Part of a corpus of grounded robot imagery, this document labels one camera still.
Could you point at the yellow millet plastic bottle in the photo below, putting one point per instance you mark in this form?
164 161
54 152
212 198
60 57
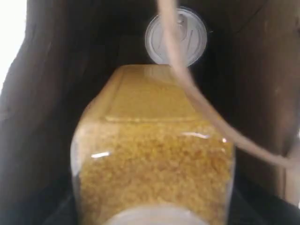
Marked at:
141 155

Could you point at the clear can of dark grains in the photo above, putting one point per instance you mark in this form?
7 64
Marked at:
193 37

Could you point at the brown paper bag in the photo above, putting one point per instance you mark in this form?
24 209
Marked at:
251 75

